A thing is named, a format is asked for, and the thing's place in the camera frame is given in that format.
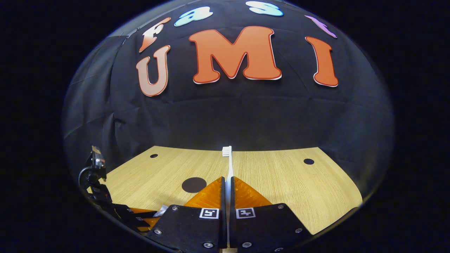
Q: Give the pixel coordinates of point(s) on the white toothbrush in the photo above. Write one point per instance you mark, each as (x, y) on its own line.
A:
(230, 168)

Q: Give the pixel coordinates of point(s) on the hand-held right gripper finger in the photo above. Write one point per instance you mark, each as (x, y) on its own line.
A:
(223, 202)
(231, 205)

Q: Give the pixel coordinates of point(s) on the dark round coaster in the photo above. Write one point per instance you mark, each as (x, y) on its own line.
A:
(194, 184)

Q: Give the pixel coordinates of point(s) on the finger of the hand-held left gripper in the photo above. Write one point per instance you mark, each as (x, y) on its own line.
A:
(139, 225)
(133, 211)

